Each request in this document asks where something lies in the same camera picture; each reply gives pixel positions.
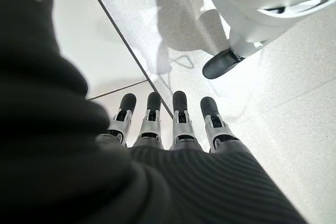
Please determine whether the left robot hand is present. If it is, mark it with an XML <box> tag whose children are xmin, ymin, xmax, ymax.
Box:
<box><xmin>0</xmin><ymin>0</ymin><xmax>309</xmax><ymax>224</ymax></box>

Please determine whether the wide white cabinet door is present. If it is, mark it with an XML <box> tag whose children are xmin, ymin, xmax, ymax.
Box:
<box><xmin>88</xmin><ymin>79</ymin><xmax>174</xmax><ymax>149</ymax></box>

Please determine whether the narrow white cabinet door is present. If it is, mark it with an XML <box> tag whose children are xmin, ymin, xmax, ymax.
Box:
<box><xmin>48</xmin><ymin>0</ymin><xmax>151</xmax><ymax>99</ymax></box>

